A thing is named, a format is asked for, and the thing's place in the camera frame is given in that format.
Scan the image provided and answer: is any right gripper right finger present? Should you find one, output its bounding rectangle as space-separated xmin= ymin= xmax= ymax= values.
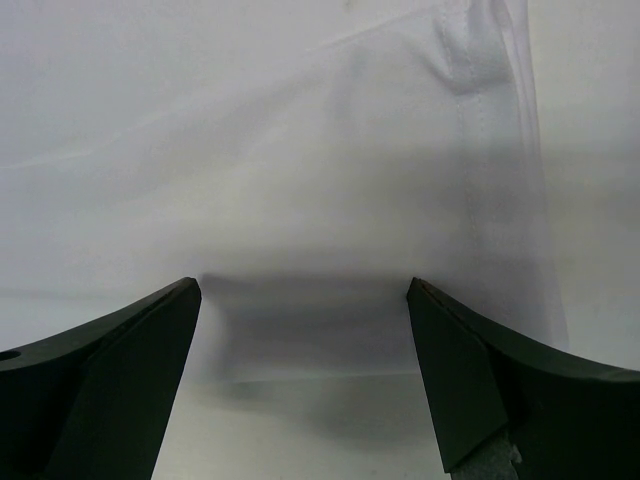
xmin=406 ymin=279 xmax=639 ymax=479

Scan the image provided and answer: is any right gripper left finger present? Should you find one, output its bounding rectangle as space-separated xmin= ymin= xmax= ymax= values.
xmin=1 ymin=278 xmax=201 ymax=480

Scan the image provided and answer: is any white t shirt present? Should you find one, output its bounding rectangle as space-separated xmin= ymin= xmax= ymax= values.
xmin=1 ymin=1 xmax=567 ymax=381

